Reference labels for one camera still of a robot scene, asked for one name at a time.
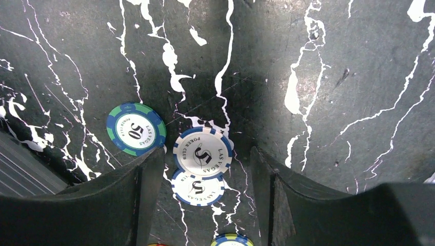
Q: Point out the blue yellow poker chip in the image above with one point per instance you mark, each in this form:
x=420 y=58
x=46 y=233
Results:
x=231 y=239

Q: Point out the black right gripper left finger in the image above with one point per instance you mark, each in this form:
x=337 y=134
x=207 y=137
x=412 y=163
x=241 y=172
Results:
x=115 y=208

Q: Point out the black poker set case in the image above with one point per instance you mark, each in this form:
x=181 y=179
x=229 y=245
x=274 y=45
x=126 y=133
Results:
x=23 y=174

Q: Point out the red yellow poker chip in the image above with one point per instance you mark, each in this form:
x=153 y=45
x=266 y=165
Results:
x=157 y=244

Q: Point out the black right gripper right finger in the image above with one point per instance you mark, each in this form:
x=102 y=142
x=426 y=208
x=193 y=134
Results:
x=295 y=210

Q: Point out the white blue five chip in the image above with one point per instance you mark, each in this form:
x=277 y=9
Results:
x=203 y=152
x=195 y=191

